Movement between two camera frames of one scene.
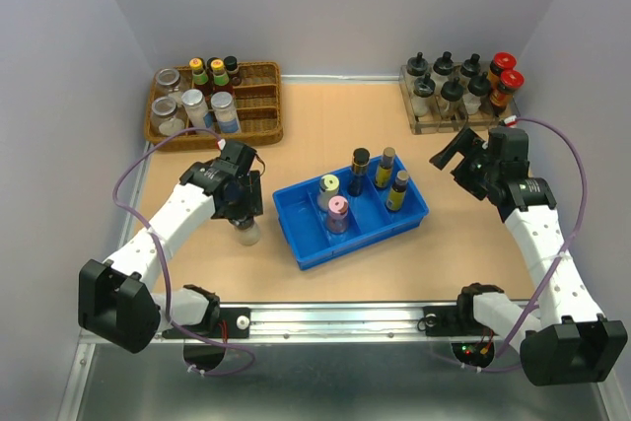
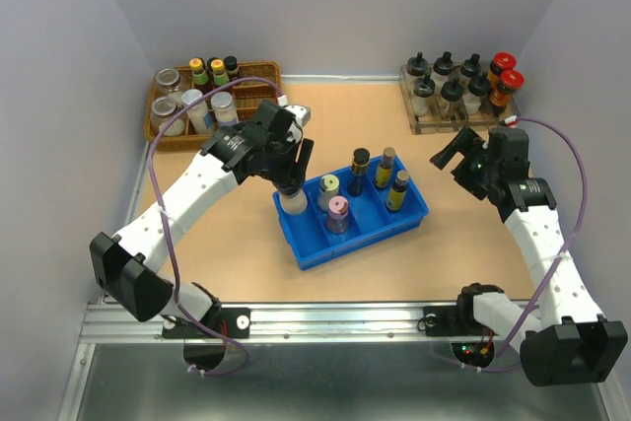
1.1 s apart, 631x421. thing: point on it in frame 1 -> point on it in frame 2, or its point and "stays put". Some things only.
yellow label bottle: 383,177 stays put
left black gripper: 252,204 -> 289,175
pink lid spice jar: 337,215 stays put
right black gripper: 466,141 stays put
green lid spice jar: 328,188 stays put
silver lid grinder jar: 247,230 -> 296,204
